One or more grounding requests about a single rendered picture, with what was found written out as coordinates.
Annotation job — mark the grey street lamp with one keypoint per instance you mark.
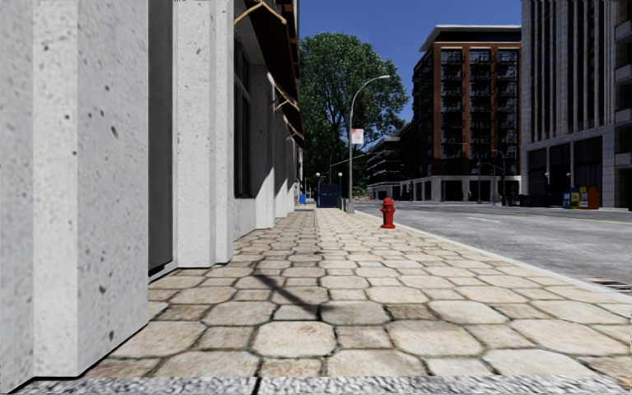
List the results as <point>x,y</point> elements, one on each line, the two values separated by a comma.
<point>350,148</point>

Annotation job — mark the red fire hydrant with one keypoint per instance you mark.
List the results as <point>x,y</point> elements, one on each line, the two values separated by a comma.
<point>388,213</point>

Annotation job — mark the dark low building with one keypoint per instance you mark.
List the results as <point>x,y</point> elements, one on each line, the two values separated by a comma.
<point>385,165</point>

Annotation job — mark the trees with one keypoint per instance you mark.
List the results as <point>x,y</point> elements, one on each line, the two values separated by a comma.
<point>340,94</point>

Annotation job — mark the red brick building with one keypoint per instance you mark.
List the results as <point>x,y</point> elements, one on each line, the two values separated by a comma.
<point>466,113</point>

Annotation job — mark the traffic light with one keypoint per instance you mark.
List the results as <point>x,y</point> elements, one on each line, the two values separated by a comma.
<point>499,177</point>

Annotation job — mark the pale concrete building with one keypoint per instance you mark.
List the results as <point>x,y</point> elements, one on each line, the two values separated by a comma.
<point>98,148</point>

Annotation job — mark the blue newspaper box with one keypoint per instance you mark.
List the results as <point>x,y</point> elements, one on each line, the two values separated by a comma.
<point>566,200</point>

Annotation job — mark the yellow newspaper box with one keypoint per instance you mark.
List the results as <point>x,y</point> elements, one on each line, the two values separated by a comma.
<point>575,197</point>

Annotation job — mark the orange newspaper box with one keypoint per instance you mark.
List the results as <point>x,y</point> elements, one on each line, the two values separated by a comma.
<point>593,198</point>

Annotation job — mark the pale stone building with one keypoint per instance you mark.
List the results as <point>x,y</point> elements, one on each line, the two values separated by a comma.
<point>572,89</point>

